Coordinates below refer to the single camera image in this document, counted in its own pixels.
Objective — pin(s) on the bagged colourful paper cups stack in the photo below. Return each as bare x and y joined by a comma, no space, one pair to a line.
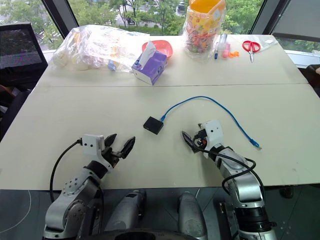
203,30

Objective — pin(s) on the black window frame pillar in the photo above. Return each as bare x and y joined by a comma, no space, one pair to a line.
268,16
61,17

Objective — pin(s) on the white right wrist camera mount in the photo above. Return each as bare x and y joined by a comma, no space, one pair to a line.
213,132

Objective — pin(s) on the orange small toy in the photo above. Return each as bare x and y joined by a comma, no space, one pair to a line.
234,54

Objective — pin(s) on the small black adapter box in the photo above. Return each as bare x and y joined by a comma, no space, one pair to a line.
153,125

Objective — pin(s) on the black flat floor bracket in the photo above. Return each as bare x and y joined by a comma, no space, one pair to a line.
225,217

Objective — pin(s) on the dark chair with brown trim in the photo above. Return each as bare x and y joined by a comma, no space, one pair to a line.
11,105

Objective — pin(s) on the red plastic bowl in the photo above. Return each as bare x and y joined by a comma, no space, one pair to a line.
163,48

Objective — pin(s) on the clear plastic bag of items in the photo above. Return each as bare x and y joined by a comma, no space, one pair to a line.
97,48

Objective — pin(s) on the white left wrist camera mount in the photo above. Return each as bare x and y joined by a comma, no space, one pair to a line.
92,145

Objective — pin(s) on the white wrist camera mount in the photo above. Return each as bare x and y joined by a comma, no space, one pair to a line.
92,145
213,132

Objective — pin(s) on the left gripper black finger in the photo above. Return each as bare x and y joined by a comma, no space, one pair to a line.
110,141
128,147

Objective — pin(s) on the clear flat plastic bag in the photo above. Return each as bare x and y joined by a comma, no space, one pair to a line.
266,41

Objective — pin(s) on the blue pen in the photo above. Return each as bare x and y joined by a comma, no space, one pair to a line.
216,54

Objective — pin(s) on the black mesh office chair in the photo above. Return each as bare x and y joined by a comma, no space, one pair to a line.
18,52

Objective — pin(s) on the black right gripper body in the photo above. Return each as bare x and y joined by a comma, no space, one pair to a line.
199,138

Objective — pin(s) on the dark chair backrest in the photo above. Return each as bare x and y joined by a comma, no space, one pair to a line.
312,80

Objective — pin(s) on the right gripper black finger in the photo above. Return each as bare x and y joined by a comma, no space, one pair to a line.
188,141

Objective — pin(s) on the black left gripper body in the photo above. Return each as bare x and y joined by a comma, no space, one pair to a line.
111,155

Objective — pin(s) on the grey window roller blind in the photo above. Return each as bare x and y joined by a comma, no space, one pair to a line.
300,20

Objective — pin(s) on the purple tissue box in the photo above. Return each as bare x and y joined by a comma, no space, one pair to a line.
150,66

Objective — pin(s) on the dark grey rounded robot leg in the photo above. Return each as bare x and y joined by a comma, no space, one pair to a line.
191,215
127,210

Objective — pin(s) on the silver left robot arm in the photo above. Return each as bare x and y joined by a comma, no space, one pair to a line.
75,197

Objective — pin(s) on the pink small toy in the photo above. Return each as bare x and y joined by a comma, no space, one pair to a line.
225,50

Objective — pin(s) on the dark curved robot torso edge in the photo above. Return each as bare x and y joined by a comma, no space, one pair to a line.
140,235

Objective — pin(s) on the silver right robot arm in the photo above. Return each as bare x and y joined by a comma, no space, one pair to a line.
246,185

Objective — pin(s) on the clear plastic tube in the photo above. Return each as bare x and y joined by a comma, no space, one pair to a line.
222,41

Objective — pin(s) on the black table foot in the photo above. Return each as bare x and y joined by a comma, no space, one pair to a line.
286,192

